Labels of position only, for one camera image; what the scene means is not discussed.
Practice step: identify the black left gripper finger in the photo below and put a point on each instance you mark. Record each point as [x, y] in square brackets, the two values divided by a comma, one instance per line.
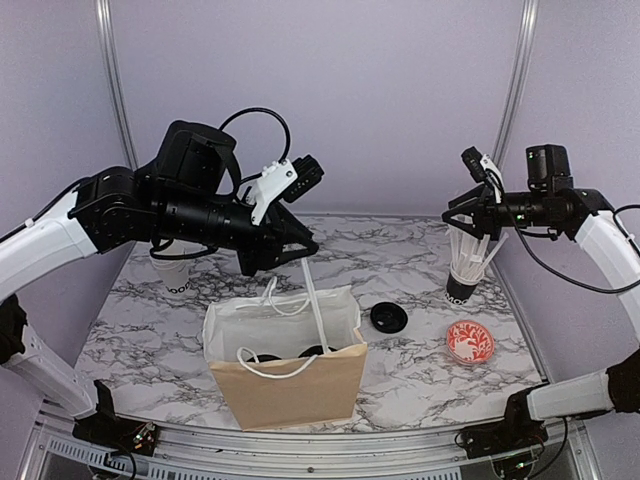
[253, 259]
[295, 237]

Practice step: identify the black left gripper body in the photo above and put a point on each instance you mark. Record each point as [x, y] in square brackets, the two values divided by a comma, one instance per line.
[191, 216]

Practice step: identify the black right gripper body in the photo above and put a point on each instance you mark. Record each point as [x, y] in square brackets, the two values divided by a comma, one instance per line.
[536, 210]

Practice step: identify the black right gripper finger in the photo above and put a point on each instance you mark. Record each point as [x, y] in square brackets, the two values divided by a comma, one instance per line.
[465, 223]
[471, 201]

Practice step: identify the stack of white cups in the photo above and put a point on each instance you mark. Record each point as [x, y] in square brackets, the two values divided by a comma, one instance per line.
[173, 273]

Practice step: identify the brown paper takeout bag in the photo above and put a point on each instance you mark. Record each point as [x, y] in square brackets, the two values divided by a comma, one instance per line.
[292, 391]

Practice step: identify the black coffee cup lid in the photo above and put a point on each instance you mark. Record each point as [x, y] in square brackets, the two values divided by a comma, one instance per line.
[315, 350]

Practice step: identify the single white straw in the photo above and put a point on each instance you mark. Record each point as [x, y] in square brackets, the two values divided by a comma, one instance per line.
[315, 305]

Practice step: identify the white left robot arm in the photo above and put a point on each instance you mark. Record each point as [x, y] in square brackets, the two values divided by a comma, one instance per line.
[94, 216]

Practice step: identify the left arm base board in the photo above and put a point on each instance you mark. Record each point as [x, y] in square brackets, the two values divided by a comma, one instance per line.
[128, 435]

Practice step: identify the right arm base board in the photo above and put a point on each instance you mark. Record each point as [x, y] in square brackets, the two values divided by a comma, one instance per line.
[499, 437]

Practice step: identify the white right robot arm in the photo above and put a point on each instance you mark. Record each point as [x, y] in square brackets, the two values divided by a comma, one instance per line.
[586, 218]

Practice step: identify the black cup holding straws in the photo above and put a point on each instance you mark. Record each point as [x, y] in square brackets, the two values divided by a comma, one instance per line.
[458, 290]

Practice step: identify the stack of black lids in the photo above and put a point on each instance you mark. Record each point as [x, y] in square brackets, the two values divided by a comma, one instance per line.
[388, 317]

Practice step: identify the red floral bowl right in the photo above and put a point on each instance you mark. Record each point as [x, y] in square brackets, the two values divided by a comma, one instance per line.
[469, 342]

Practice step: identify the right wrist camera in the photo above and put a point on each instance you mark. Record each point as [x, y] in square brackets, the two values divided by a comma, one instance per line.
[483, 170]

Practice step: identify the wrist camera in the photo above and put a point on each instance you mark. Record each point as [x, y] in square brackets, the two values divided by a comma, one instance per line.
[483, 170]
[283, 179]

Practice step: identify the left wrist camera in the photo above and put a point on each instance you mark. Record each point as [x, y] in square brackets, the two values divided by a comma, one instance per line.
[283, 179]

